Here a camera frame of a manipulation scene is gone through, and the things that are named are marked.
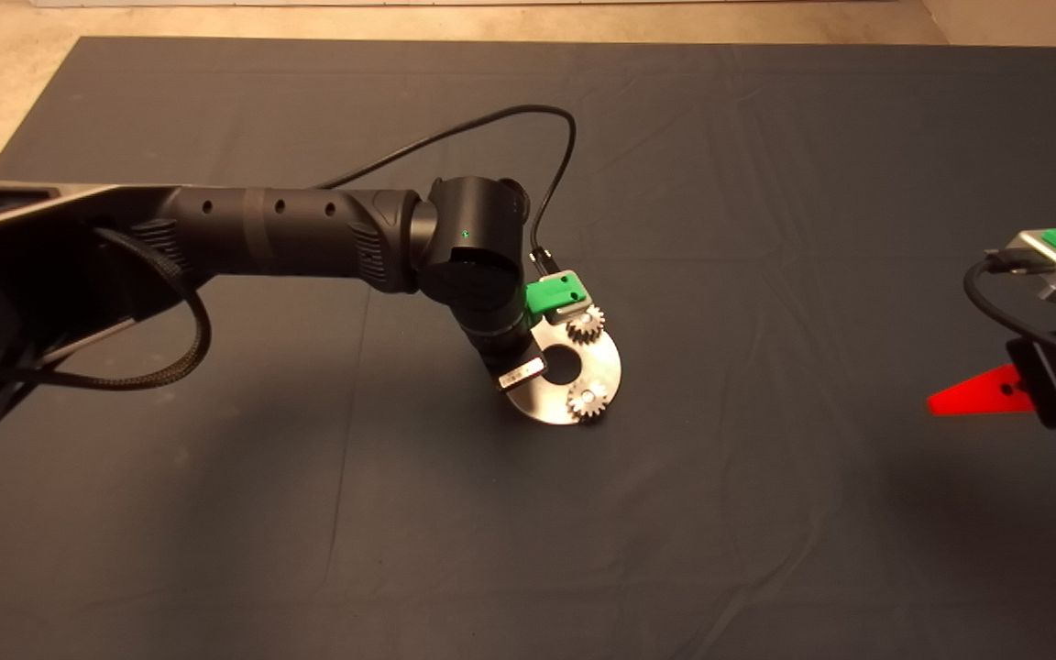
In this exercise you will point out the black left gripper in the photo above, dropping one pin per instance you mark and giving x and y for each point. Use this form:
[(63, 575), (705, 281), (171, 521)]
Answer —
[(517, 367)]

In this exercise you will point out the small steel planetary gear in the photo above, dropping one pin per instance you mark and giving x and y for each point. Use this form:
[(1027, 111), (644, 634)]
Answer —
[(588, 328), (588, 401)]

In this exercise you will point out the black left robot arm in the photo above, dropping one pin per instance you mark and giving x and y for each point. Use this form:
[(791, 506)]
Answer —
[(290, 229)]

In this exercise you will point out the round metal carrier plate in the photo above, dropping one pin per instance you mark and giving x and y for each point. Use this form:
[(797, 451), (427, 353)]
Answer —
[(606, 367)]

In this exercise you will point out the dark grey table cloth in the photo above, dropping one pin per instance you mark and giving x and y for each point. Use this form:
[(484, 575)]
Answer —
[(528, 550)]

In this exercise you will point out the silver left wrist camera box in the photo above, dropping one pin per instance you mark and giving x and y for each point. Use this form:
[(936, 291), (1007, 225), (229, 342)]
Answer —
[(572, 310)]

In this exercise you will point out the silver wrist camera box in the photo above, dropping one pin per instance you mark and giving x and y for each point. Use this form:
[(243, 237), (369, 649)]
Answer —
[(572, 310), (1046, 266)]

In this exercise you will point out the green left camera mount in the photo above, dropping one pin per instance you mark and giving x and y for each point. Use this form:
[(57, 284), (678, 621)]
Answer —
[(551, 291)]

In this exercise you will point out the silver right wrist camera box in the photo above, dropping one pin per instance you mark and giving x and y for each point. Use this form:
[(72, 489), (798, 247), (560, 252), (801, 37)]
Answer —
[(1046, 266)]

